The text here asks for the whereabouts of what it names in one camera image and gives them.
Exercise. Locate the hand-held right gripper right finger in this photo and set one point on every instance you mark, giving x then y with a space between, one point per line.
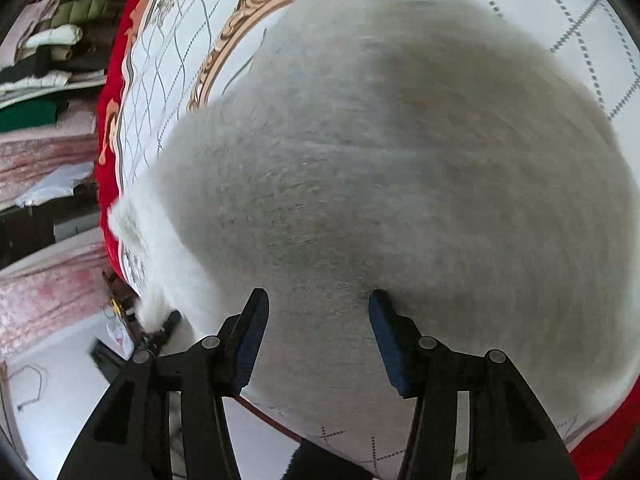
387 345

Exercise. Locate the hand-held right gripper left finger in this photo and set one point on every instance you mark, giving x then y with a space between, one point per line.
250 345

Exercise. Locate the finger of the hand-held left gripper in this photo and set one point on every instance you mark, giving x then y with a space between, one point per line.
165 327

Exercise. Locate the white knit jacket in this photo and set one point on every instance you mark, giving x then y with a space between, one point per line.
380 160

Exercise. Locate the row of hanging clothes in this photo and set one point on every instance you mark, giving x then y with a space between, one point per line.
55 35

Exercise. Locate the small yellow item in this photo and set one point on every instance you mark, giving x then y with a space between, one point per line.
118 305

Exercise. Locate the dark flat object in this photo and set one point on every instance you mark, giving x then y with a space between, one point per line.
107 360

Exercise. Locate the pink patterned cloth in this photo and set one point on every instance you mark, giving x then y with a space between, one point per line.
50 290

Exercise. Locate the white cloth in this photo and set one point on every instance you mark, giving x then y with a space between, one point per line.
55 185

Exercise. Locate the pink fuzzy blanket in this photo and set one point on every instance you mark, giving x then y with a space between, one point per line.
45 160

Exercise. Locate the red floral blanket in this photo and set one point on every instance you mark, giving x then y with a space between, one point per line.
107 110

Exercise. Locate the white diamond pattern sheet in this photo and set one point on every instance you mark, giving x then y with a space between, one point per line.
165 35

